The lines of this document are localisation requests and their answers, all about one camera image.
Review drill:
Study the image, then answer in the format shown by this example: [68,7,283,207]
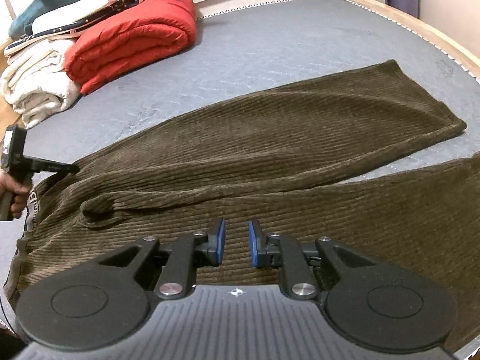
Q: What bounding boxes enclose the brown corduroy pants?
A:
[3,60,479,350]

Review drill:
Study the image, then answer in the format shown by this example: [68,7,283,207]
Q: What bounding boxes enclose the striped folded cloth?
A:
[3,0,145,57]

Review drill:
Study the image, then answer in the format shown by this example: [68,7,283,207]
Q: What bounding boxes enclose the person's left hand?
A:
[0,170,32,219]

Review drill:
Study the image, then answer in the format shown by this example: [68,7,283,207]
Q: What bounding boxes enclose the red folded blanket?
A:
[64,0,197,95]

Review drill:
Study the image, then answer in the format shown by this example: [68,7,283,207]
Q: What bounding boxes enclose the cream folded blanket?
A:
[1,39,80,128]

